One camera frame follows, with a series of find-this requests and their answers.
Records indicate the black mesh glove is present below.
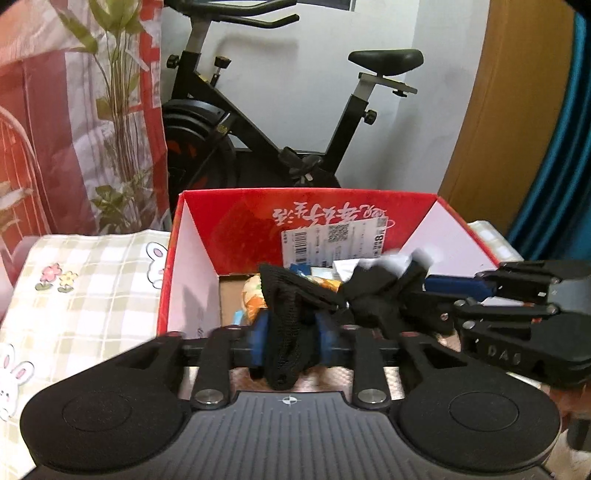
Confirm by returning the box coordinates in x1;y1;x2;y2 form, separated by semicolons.
249;249;454;390

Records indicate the person's right hand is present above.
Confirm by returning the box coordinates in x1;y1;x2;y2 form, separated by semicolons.
543;383;590;479

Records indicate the teal curtain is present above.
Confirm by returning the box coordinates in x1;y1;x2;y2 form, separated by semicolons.
508;13;590;260

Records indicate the red cardboard box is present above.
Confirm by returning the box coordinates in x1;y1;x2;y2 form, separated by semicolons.
157;188;499;338

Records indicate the checkered bunny tablecloth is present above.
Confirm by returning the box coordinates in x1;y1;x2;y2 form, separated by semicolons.
1;230;169;479

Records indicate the black exercise bike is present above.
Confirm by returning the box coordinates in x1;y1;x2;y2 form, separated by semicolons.
162;1;424;204

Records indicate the brown wooden door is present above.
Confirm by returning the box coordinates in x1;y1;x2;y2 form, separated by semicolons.
439;1;575;233

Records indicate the pink printed backdrop curtain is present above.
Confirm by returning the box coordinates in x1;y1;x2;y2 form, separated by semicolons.
0;0;172;301

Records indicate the dark window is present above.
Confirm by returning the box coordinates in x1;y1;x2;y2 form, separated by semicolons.
206;0;356;17

